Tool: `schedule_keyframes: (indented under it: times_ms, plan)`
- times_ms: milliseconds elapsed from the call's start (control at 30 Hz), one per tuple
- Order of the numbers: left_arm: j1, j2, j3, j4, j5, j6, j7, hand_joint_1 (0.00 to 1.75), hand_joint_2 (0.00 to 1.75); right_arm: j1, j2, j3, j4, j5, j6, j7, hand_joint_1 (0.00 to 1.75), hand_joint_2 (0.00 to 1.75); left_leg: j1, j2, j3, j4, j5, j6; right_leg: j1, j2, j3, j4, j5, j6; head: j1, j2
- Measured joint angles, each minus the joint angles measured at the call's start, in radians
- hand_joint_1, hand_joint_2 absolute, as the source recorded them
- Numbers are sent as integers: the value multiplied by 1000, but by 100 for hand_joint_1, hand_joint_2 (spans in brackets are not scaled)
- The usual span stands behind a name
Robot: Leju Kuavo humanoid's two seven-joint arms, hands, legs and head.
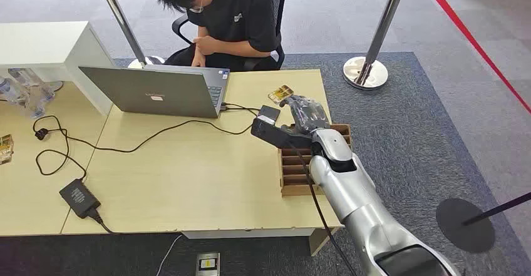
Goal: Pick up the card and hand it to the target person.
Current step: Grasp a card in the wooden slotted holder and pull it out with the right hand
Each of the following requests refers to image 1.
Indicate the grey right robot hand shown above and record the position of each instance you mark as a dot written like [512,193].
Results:
[309,114]

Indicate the person's right hand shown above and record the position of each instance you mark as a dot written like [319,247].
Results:
[199,60]

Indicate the person's left hand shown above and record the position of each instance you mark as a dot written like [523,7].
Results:
[206,45]

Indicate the person's left forearm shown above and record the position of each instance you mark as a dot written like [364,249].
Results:
[240,49]

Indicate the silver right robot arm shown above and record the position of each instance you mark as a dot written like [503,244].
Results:
[352,191]

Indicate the hotel card in clear holder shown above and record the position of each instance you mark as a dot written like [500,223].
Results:
[281,93]

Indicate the small black card reader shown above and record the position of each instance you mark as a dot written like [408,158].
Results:
[270,112]

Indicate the person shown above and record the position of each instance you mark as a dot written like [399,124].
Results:
[240,13]

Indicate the wooden slotted card box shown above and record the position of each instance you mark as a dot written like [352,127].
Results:
[292,170]

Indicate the grey laptop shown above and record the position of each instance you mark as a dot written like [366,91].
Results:
[153,91]

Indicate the white cabinet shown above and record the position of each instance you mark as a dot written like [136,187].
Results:
[45,46]

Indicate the clear water bottle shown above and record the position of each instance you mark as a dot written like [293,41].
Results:
[29,79]
[8,91]
[35,104]

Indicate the red barrier belt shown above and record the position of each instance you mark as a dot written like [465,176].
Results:
[473,42]

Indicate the metal floor socket plate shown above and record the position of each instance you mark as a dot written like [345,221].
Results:
[207,264]

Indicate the black power adapter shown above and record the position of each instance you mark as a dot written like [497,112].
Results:
[79,198]

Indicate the black round floor stand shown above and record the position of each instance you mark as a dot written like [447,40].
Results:
[464,226]

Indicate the chrome stanchion post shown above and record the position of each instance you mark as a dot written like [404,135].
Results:
[383,21]
[120,17]

